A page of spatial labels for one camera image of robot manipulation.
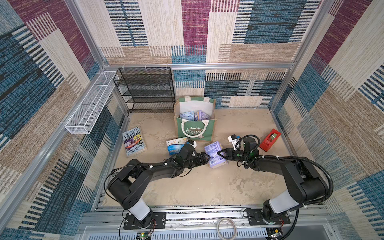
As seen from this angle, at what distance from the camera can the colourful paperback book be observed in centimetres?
98

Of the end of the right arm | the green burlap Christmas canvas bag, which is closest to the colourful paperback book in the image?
the green burlap Christmas canvas bag

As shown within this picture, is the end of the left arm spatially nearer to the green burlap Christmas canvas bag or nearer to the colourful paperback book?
the green burlap Christmas canvas bag

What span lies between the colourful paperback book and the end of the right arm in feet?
1.64

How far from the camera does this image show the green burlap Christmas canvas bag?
880mm

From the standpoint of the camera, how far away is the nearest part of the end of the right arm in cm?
74

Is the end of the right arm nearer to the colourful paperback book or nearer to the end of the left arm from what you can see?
the end of the left arm

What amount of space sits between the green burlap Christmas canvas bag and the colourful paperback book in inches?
9.8
